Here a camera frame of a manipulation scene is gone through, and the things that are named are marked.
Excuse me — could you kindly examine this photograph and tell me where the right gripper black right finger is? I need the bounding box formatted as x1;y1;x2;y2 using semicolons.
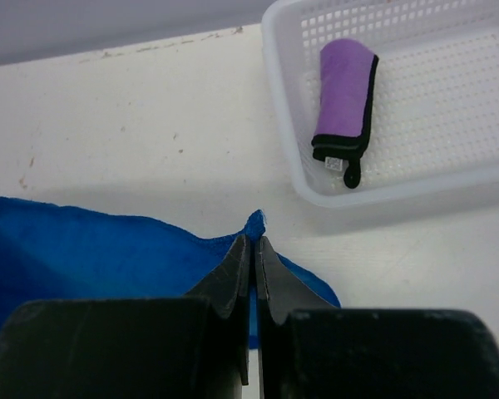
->
254;238;499;398

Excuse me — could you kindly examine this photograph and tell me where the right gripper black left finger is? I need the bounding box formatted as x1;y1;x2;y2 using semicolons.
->
0;235;250;398

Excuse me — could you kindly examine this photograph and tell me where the blue towel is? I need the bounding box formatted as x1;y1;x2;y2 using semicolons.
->
0;196;342;358

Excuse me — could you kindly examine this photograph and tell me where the white plastic perforated basket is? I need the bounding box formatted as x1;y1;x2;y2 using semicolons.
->
261;1;499;209

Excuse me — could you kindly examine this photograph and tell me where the black purple microfiber towel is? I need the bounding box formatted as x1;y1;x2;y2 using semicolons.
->
311;38;379;189

